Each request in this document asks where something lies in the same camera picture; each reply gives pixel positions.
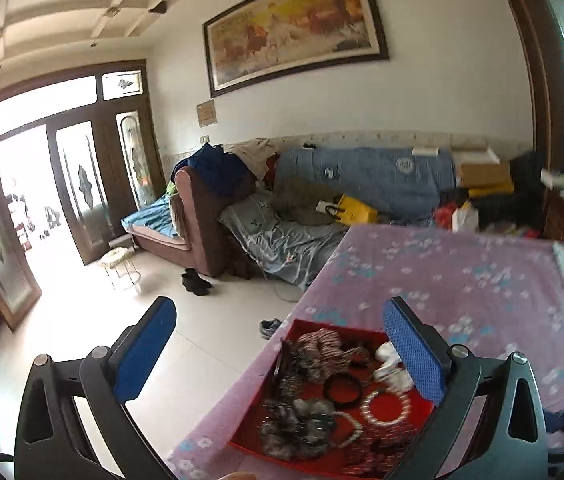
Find framed horse painting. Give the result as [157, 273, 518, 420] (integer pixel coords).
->
[202, 0, 390, 99]

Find grey-blue patterned sheet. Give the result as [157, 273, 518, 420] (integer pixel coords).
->
[218, 192, 350, 291]

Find maroon sofa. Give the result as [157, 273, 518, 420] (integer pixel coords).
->
[124, 166, 258, 279]

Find purple floral tablecloth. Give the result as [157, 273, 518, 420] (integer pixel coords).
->
[164, 224, 564, 480]

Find yellow bag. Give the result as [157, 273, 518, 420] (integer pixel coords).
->
[324, 194, 380, 225]

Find blue clothing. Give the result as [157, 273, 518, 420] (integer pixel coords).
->
[171, 142, 257, 198]

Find grey furry scrunchie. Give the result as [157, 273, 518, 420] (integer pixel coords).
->
[259, 397, 338, 461]

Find small wall plaque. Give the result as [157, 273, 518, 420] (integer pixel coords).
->
[196, 100, 218, 128]

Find dark shoe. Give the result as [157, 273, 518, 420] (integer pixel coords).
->
[259, 317, 283, 340]

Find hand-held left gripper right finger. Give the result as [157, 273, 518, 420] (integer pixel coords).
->
[382, 296, 548, 480]

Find brown fuzzy blanket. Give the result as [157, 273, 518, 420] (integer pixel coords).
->
[272, 177, 344, 226]

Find black boots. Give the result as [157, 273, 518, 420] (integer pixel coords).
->
[182, 267, 213, 296]

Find beige clothing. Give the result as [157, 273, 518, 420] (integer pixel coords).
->
[227, 137, 279, 181]

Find cardboard box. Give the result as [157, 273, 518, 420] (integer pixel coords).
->
[457, 160, 514, 188]

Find pink striped scrunchie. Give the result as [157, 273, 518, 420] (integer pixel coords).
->
[282, 329, 358, 386]

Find red white plastic bags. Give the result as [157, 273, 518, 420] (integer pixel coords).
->
[434, 200, 480, 233]

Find black hair tie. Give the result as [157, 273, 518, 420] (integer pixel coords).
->
[323, 374, 364, 406]

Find black bag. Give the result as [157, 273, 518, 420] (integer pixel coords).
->
[477, 152, 548, 231]

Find blue mat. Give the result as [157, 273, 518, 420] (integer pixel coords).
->
[122, 192, 184, 240]

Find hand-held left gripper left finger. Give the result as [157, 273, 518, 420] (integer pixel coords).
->
[13, 296, 178, 480]

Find white wire stool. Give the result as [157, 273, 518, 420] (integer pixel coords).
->
[99, 247, 143, 293]

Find white scrunchie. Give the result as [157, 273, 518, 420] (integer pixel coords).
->
[373, 341, 415, 392]

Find red white bead bracelet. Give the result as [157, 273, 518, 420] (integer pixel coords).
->
[361, 389, 410, 428]

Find black headband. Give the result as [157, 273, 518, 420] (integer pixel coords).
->
[271, 339, 293, 397]

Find red tray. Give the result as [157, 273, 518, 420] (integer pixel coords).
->
[227, 317, 438, 480]

